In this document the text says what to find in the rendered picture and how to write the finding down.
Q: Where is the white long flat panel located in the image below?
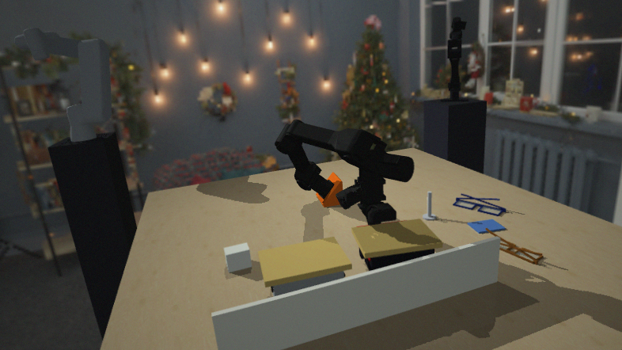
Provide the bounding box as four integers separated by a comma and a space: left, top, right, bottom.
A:
211, 236, 500, 350

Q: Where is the blue flat square tag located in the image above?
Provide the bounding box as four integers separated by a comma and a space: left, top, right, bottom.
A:
467, 219, 506, 234

